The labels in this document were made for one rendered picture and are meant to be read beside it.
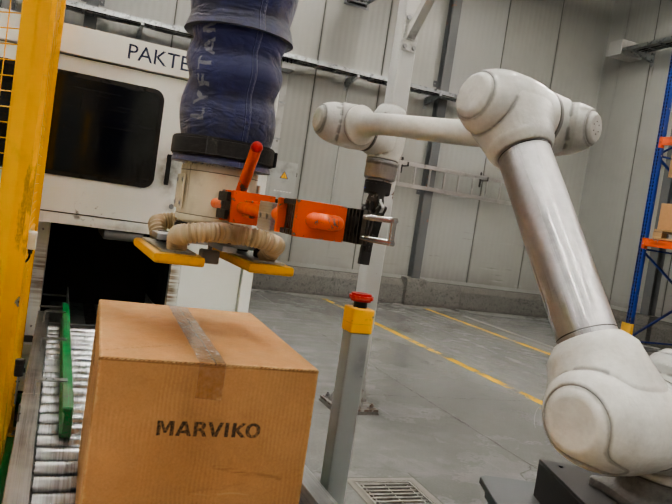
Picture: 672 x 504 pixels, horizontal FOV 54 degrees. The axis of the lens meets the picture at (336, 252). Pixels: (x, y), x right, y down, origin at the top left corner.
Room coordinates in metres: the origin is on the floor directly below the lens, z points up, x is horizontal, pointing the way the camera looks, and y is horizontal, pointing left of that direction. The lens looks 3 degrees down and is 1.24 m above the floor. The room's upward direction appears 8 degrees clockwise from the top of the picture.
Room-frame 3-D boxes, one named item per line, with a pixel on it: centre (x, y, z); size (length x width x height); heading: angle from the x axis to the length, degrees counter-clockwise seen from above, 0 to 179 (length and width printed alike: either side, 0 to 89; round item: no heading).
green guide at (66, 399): (2.45, 0.99, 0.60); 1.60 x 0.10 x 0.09; 23
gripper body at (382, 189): (1.86, -0.09, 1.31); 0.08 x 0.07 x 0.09; 20
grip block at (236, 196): (1.26, 0.18, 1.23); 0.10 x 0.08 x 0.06; 114
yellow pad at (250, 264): (1.52, 0.19, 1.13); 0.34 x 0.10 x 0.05; 24
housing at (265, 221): (1.06, 0.09, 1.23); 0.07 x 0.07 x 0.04; 24
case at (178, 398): (1.47, 0.29, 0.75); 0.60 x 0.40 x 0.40; 20
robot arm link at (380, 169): (1.86, -0.09, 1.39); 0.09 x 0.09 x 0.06
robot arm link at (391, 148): (1.86, -0.08, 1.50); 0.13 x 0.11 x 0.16; 126
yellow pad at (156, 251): (1.45, 0.37, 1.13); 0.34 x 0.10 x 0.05; 24
